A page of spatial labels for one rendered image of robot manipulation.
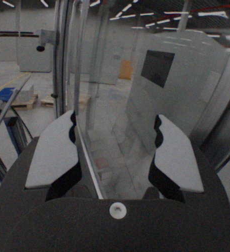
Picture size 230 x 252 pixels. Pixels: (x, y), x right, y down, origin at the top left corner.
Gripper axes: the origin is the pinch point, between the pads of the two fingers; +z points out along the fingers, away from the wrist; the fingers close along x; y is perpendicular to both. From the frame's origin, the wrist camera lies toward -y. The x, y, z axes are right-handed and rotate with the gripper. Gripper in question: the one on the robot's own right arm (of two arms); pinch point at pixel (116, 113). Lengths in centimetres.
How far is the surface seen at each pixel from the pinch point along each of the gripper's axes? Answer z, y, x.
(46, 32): 57, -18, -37
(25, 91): 239, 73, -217
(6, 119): 35, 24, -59
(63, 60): 67, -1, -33
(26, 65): 621, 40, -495
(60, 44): 65, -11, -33
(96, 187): 15.6, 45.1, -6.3
